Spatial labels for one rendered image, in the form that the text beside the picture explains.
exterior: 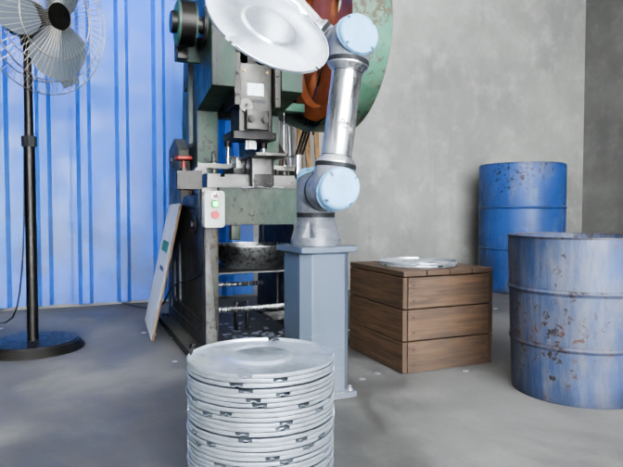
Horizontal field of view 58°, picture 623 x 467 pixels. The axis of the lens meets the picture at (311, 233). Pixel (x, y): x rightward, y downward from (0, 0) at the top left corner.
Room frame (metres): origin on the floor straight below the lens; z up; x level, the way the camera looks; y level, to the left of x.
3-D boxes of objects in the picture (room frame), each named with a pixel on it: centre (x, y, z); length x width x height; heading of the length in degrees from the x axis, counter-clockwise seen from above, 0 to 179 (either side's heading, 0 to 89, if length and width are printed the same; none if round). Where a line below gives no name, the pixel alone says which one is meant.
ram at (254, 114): (2.43, 0.25, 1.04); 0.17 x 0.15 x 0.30; 23
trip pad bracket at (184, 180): (2.13, 0.46, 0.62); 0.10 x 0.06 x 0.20; 113
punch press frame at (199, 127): (2.60, 0.32, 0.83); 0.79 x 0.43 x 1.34; 23
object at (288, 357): (1.11, 0.10, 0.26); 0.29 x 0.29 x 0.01
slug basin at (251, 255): (2.46, 0.27, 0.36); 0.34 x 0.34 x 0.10
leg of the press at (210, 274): (2.49, 0.57, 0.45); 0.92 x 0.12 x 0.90; 23
